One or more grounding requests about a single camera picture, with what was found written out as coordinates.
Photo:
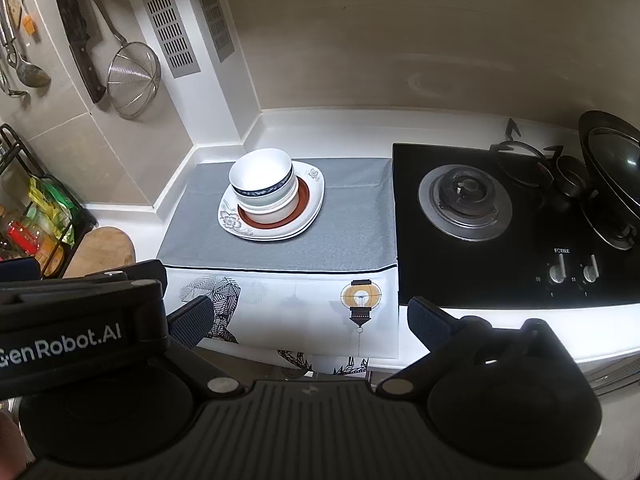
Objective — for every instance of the white bowl with blue band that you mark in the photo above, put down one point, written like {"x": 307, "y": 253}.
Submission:
{"x": 260, "y": 170}

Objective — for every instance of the small dark gas burner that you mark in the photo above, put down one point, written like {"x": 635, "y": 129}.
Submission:
{"x": 572, "y": 172}

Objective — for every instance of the round gas burner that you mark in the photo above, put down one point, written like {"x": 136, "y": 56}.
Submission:
{"x": 465, "y": 200}

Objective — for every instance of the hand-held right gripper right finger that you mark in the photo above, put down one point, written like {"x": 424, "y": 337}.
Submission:
{"x": 430, "y": 327}

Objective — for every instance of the silver stove knob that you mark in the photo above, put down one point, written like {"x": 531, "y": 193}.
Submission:
{"x": 558, "y": 270}
{"x": 591, "y": 269}

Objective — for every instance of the red packet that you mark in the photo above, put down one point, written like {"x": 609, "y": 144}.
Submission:
{"x": 25, "y": 236}

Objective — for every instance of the black wok with lid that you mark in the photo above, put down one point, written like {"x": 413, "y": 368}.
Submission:
{"x": 615, "y": 170}

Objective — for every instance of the orange tag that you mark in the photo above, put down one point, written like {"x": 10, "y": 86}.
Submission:
{"x": 30, "y": 25}

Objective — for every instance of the metal mesh strainer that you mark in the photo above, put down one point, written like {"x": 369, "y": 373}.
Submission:
{"x": 132, "y": 80}

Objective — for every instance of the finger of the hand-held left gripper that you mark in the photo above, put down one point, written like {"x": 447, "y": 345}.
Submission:
{"x": 145, "y": 270}

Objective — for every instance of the small teal bowl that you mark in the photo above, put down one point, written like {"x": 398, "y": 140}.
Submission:
{"x": 270, "y": 201}

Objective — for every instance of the metal ladle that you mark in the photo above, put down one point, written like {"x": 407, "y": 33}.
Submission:
{"x": 35, "y": 76}

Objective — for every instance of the wooden cutting board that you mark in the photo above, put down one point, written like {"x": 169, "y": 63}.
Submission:
{"x": 105, "y": 250}

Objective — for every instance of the green yellow packet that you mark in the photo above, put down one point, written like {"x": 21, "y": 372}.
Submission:
{"x": 50, "y": 205}

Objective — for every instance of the black pan support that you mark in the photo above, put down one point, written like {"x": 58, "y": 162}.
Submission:
{"x": 514, "y": 132}

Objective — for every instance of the red rimmed plate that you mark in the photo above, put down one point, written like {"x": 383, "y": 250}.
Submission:
{"x": 309, "y": 200}

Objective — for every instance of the grey vent grille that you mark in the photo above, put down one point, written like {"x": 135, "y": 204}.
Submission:
{"x": 165, "y": 20}

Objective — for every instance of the black gas stove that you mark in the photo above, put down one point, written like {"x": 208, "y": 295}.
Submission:
{"x": 450, "y": 270}

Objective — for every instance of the grey table mat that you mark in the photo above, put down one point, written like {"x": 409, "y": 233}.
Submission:
{"x": 350, "y": 220}

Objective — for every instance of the large white bowl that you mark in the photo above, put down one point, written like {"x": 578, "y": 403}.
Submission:
{"x": 270, "y": 215}

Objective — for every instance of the person's left forearm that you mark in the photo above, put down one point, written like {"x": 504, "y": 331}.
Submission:
{"x": 10, "y": 440}

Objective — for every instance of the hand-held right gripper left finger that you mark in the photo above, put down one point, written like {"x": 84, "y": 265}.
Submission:
{"x": 192, "y": 321}

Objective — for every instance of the white printed cloth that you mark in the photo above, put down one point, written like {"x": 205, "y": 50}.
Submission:
{"x": 300, "y": 305}

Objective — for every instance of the white floral plate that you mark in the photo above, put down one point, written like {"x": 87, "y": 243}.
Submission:
{"x": 230, "y": 221}

